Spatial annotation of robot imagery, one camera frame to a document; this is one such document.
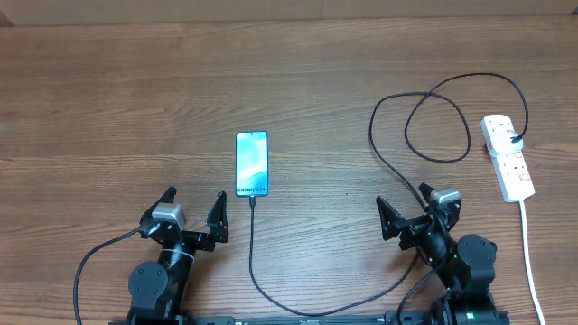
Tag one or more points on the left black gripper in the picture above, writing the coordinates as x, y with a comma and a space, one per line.
215, 223

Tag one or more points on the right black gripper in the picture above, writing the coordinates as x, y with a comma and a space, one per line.
392, 225

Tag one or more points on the Samsung Galaxy smartphone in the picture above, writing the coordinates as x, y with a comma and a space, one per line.
252, 161

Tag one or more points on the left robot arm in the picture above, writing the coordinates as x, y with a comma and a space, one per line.
158, 288

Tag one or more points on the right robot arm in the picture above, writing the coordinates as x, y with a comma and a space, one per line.
465, 267

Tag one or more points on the white charger plug adapter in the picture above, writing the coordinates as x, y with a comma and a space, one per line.
506, 143

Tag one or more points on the white power strip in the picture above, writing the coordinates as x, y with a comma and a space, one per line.
512, 173

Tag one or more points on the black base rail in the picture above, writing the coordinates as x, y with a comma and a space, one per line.
307, 320

